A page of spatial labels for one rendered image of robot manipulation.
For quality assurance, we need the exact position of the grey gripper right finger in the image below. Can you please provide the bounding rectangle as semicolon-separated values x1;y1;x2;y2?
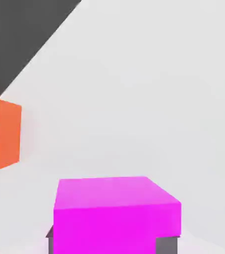
155;236;178;254

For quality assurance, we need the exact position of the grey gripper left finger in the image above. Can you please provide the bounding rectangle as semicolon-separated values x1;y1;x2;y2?
45;225;55;254

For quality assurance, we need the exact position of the small magenta cube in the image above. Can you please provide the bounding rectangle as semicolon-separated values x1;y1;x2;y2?
53;176;182;254

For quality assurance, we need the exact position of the large orange box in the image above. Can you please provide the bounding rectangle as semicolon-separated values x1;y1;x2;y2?
0;98;22;172

